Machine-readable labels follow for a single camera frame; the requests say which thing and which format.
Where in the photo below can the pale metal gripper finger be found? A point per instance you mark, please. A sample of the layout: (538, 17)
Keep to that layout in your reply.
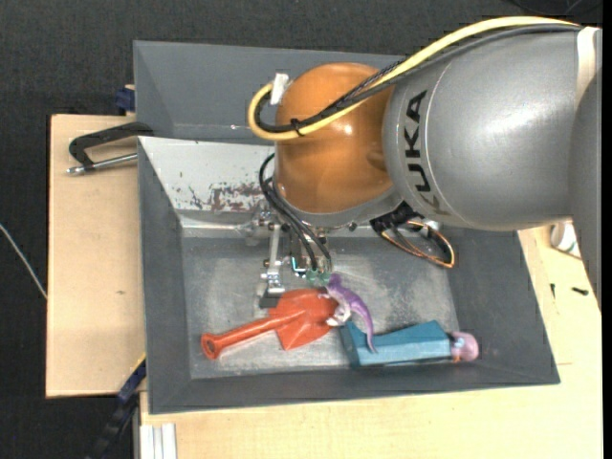
(275, 286)
(262, 287)

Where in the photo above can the pale cardboard board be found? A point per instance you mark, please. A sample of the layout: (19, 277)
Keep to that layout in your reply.
(91, 266)

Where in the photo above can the purple toy dinosaur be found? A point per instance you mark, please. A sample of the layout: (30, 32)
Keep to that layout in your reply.
(354, 301)

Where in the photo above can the pink and purple toy figure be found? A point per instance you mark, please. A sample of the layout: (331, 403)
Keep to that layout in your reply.
(465, 346)

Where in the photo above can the orange-red toy shovel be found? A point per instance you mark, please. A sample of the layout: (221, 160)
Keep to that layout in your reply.
(301, 321)

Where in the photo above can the grey metal bin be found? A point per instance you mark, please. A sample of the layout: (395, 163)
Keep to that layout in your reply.
(162, 275)

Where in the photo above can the blue flat block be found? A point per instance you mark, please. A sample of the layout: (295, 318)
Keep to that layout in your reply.
(406, 347)

